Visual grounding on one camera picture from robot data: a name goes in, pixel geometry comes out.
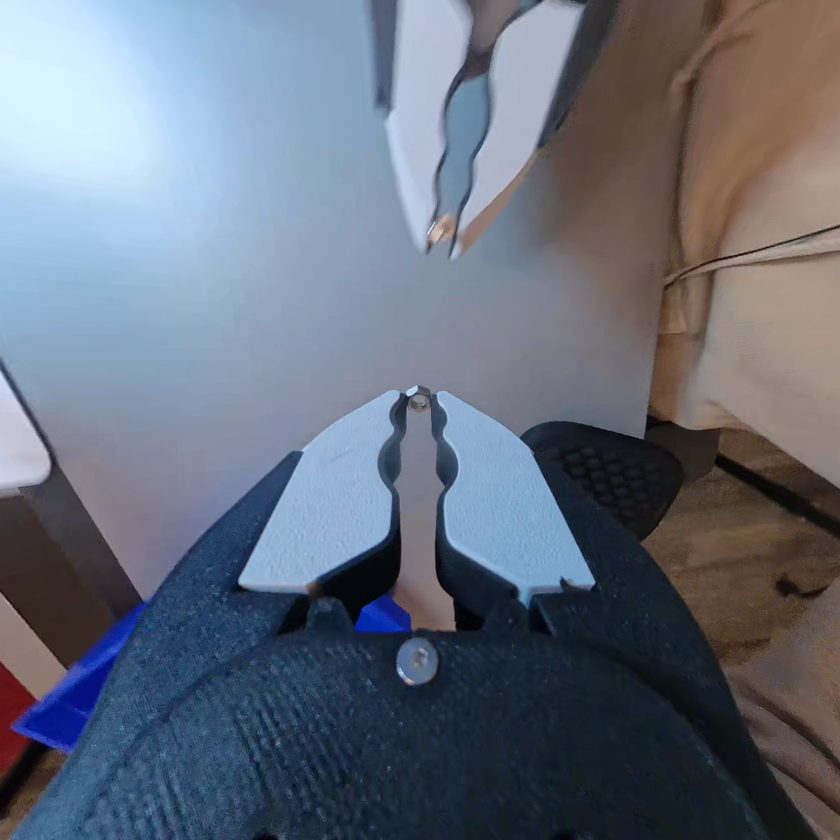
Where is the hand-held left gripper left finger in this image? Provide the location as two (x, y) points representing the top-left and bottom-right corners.
(238, 392), (403, 592)

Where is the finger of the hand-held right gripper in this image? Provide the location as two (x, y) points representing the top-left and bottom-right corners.
(448, 2), (586, 260)
(384, 0), (476, 255)

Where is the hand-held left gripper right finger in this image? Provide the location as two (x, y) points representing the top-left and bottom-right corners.
(433, 390), (597, 592)

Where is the blue plastic bin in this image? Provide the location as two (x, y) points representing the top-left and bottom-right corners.
(13, 591), (411, 752)

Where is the person's right hand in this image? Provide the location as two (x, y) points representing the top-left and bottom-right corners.
(471, 0), (531, 56)

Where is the red plastic bin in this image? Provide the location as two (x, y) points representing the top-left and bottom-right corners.
(0, 663), (34, 775)

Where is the thin black cable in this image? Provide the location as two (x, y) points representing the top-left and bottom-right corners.
(663, 223), (840, 286)

